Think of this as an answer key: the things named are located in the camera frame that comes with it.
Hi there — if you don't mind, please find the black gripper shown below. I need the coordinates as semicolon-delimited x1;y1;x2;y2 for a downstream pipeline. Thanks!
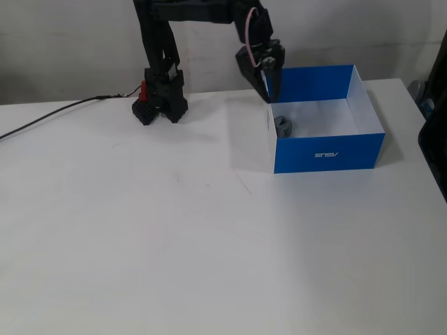
234;37;286;105

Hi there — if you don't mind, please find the gray block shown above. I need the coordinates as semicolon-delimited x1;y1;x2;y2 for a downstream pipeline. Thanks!
274;114;294;137

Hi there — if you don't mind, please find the blue white cardboard box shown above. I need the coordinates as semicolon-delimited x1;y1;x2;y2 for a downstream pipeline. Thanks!
261;64;387;174

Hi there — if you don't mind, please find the black clamp block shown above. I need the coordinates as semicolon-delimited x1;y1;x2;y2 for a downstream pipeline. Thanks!
131;98;158;126

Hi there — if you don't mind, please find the gray object with blue label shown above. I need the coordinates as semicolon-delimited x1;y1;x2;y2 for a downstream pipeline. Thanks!
408;79;436;121

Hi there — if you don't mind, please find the black plastic case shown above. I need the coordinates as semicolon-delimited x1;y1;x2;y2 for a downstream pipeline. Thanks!
417;27;447;204

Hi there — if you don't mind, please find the pink white servo wire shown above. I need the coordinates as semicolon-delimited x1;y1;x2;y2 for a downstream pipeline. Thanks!
244;8;266;68

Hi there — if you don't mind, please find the black power cable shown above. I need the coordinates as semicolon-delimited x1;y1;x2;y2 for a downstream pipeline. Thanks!
0;94;122;142

